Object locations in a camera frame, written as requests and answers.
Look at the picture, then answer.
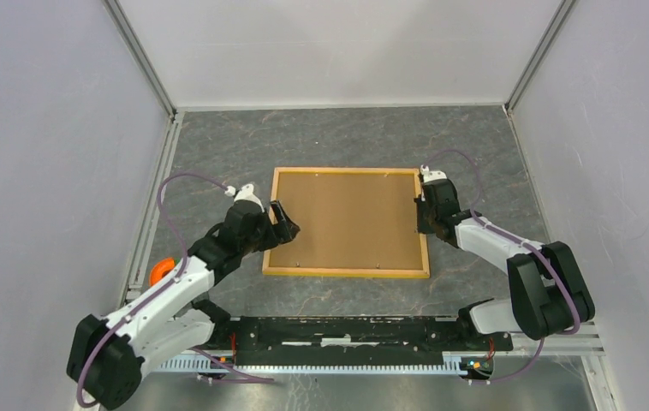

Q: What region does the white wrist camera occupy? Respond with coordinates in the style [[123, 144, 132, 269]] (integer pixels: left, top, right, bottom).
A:
[[419, 164, 448, 185], [224, 182, 265, 211]]

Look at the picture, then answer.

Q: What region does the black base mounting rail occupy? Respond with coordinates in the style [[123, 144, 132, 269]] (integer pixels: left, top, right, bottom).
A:
[[199, 316, 514, 366]]

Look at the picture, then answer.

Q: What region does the orange curved toy block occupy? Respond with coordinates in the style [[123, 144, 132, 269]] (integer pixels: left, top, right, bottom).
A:
[[148, 257, 176, 287]]

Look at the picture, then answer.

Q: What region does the aluminium extrusion frame rail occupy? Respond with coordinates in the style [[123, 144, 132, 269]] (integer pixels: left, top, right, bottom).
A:
[[72, 315, 621, 411]]

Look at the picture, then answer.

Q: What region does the orange wooden picture frame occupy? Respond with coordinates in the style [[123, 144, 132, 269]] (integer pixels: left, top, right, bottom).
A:
[[261, 165, 432, 280]]

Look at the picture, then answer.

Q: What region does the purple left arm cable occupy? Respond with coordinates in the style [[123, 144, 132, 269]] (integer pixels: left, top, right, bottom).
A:
[[75, 172, 276, 408]]

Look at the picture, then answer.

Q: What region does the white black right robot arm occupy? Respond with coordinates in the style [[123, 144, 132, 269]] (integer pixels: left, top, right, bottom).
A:
[[414, 174, 596, 349]]

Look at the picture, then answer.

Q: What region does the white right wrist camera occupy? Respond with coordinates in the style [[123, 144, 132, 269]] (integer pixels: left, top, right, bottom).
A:
[[419, 164, 448, 185]]

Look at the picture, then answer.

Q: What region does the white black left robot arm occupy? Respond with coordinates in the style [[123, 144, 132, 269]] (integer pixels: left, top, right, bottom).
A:
[[66, 200, 301, 410]]

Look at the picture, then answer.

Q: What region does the brown cardboard backing board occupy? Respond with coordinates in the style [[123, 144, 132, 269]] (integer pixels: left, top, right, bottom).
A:
[[262, 167, 430, 279]]

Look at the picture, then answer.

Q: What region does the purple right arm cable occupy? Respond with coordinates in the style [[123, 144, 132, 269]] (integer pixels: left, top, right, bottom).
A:
[[423, 149, 582, 387]]

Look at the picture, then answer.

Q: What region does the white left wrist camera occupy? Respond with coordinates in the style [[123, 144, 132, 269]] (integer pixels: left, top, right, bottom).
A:
[[224, 182, 265, 211]]

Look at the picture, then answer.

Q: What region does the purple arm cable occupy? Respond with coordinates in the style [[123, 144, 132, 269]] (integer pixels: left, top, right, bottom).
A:
[[423, 149, 582, 387], [75, 172, 276, 408]]

